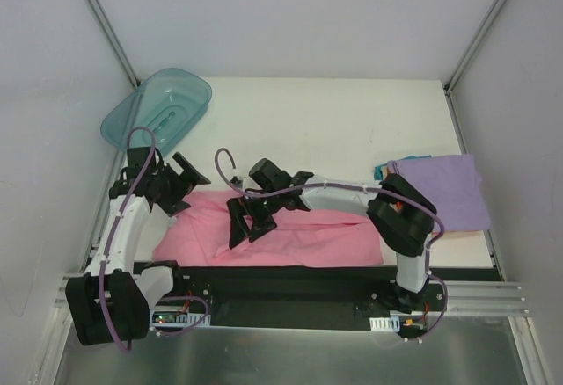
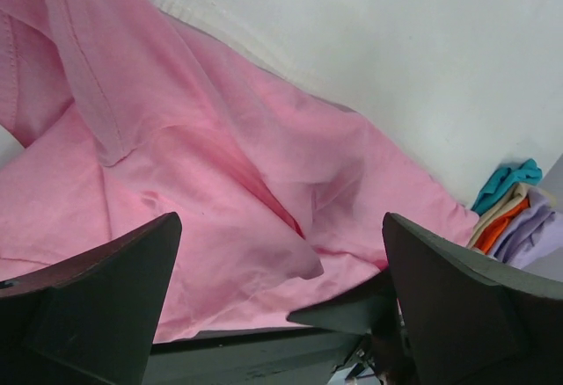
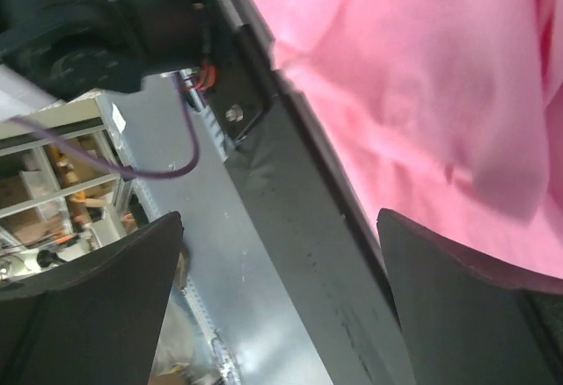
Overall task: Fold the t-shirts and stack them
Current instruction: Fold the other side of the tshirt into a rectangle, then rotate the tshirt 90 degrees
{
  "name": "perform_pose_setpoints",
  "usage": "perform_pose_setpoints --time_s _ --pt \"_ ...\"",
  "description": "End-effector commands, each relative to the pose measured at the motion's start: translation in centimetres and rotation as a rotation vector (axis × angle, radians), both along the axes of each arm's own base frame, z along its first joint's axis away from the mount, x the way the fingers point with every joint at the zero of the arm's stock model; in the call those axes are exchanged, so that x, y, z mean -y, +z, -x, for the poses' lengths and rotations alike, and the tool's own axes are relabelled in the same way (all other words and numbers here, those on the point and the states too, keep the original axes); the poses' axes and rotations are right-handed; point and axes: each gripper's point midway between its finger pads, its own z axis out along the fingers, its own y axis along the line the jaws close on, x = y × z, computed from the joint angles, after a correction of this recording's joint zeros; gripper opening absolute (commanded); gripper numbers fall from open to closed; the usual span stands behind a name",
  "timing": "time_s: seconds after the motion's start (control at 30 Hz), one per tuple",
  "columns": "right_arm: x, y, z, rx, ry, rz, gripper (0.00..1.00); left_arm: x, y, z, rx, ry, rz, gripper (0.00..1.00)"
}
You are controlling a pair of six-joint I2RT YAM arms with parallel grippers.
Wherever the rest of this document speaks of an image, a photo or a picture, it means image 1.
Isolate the left aluminium frame post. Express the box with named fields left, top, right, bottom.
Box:
left=85, top=0, right=141, bottom=88

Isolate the pink t shirt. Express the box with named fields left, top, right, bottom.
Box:
left=152, top=191, right=384, bottom=268

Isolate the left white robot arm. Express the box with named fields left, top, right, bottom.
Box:
left=65, top=147, right=210, bottom=352

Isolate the front aluminium frame rail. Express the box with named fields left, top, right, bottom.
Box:
left=61, top=276, right=526, bottom=316

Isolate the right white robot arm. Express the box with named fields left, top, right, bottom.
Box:
left=227, top=158, right=437, bottom=314

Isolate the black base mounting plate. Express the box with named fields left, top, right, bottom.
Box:
left=172, top=266, right=500, bottom=331

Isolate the purple folded t shirt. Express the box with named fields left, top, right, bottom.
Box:
left=387, top=154, right=491, bottom=232

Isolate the left white cable duct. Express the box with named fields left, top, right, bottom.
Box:
left=150, top=311, right=211, bottom=329

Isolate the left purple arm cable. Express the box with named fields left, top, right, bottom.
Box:
left=99, top=127, right=210, bottom=353

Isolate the aluminium frame post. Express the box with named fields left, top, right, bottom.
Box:
left=443, top=0, right=509, bottom=96
left=85, top=0, right=141, bottom=88

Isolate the teal folded t shirt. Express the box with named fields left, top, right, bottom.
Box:
left=373, top=155, right=430, bottom=181

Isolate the right aluminium frame post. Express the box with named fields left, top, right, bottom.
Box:
left=443, top=0, right=509, bottom=96

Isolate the white cable duct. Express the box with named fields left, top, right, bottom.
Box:
left=369, top=316, right=401, bottom=333
left=150, top=311, right=211, bottom=329

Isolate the teal plastic tub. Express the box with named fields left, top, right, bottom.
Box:
left=100, top=68, right=212, bottom=156

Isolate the right white cable duct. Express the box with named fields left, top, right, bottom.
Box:
left=369, top=316, right=401, bottom=333

